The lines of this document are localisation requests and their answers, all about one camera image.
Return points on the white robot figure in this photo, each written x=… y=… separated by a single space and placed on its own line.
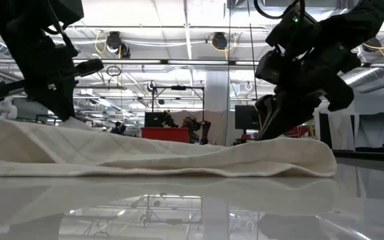
x=3 y=111

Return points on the red folded stand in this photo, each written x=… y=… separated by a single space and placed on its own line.
x=298 y=131

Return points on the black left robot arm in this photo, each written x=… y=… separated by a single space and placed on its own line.
x=28 y=13

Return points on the black partition panel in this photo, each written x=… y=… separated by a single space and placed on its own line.
x=323 y=133

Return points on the black frame rig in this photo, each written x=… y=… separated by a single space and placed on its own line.
x=178 y=87

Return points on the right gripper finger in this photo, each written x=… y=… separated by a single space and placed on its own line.
x=288 y=113
x=262 y=106

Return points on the small black robot arm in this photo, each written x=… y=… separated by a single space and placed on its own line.
x=197 y=128

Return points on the long light bar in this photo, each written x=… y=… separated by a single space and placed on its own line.
x=178 y=61

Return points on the black table frame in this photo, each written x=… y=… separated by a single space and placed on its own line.
x=368 y=156

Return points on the beige curtain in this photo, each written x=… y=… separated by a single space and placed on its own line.
x=217 y=126

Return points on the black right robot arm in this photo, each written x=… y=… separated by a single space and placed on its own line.
x=352 y=23

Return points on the person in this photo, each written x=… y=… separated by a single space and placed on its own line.
x=118 y=128

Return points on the small black monitor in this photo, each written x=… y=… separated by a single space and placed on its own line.
x=153 y=119

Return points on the black monitor on stand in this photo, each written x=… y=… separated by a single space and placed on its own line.
x=247 y=117

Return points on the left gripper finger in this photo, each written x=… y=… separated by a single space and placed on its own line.
x=58 y=101

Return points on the red cabinet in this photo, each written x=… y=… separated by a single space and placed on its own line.
x=165 y=135

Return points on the white beige checked towel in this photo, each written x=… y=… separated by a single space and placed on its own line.
x=145 y=156

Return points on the grey white hanging cloth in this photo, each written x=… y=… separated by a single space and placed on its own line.
x=377 y=131

